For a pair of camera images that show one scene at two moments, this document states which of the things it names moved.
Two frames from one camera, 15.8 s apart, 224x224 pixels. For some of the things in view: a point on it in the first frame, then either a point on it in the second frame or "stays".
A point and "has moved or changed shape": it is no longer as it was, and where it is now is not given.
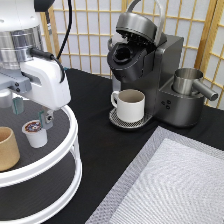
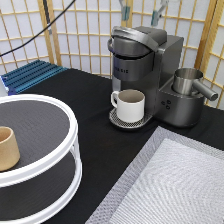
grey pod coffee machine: (138, 60) has moved or changed shape
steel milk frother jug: (187, 81) stays
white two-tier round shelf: (47, 179) stays
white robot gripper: (39, 80) -> (157, 13)
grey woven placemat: (174, 179) stays
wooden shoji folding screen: (200, 24) stays
